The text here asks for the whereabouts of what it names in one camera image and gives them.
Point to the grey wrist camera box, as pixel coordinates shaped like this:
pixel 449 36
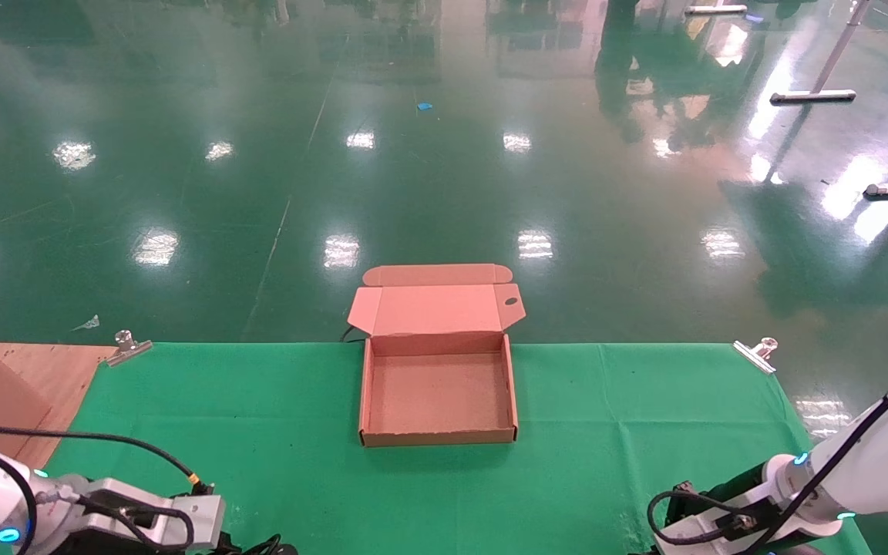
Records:
pixel 691 536
pixel 159 512

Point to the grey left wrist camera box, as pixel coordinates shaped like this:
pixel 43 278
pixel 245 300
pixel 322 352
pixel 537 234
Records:
pixel 159 512

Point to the green table cloth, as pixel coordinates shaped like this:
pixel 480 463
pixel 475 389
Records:
pixel 428 501

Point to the clear plastic floor scrap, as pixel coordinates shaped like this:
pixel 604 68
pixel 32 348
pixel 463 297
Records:
pixel 88 324

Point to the open brown cardboard box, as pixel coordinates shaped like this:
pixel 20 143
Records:
pixel 436 393

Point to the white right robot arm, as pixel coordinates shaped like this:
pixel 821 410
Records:
pixel 876 462

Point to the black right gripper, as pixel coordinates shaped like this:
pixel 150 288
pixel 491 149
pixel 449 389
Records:
pixel 729 489

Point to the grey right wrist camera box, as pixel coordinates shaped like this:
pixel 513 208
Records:
pixel 691 536

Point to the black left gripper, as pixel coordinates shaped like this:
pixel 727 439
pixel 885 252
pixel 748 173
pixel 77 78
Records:
pixel 143 550

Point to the metal binder clip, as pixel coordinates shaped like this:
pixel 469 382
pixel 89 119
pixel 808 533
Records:
pixel 756 354
pixel 128 348

